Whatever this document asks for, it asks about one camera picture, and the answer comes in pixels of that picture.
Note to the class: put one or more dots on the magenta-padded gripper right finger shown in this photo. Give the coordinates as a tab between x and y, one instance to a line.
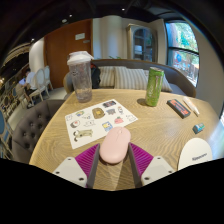
156	170

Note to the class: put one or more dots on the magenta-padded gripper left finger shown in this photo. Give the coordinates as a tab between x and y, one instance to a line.
70	170

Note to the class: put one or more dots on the pink computer mouse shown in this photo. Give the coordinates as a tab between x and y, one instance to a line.
115	145

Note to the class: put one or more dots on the round white cartoon mouse pad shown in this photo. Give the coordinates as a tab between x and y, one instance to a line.
195	153

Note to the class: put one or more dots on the white sticker sheet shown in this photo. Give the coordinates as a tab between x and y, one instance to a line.
93	123

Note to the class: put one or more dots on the grey tufted chair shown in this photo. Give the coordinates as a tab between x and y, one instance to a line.
30	126

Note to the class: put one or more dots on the small teal box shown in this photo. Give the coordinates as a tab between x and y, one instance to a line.
198	128

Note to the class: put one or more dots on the black and red flat box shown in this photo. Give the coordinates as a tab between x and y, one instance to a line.
179	108

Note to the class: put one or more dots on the green drink can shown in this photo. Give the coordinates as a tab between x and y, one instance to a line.
154	86

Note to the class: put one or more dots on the clear shaker bottle white lid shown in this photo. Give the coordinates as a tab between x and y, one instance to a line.
80	80

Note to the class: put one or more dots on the grey curved sofa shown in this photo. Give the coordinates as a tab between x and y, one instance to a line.
181	81

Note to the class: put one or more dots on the group of white chairs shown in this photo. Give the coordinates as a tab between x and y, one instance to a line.
40	80

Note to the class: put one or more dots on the person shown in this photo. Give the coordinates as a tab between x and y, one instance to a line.
26	78

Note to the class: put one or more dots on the brown wooden door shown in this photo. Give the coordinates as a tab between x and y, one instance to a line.
60	53

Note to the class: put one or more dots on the dark-framed window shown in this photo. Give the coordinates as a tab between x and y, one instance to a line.
183	53

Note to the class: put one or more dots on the arched glass cabinet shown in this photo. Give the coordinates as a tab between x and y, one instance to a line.
142	43

